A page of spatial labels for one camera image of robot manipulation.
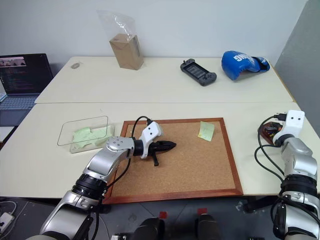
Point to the dark rounded shape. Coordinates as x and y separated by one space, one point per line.
207 227
150 228

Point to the heap of green sticky notes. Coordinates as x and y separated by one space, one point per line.
85 137

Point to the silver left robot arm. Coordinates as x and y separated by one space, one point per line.
112 155

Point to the grey handheld game controller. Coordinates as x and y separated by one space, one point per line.
197 71

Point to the blue boxing glove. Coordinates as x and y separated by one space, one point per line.
237 65

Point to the clear plastic box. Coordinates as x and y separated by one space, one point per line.
67 130

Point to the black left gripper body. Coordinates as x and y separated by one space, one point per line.
157 147

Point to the grey partition panel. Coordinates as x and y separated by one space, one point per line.
300 62

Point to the brown cardboard box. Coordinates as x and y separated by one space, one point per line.
127 51

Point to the wood-framed cork board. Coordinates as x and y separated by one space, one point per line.
190 170

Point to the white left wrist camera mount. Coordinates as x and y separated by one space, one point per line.
150 132

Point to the white power adapter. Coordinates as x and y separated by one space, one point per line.
5 221

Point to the brown wooden tray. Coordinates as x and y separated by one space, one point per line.
264 137

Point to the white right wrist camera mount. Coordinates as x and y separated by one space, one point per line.
295 122

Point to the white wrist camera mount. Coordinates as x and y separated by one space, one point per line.
150 132
295 122

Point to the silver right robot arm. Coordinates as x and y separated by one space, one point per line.
297 155

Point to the red square marker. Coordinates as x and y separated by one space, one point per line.
163 214
202 211

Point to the single green sticky note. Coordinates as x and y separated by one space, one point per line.
206 131

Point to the grey oval table grommet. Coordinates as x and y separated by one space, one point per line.
75 65

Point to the brown box in plastic bag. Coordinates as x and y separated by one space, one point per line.
117 22

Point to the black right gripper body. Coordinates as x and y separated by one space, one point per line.
270 129

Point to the open laptop computer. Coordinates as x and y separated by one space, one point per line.
22 75

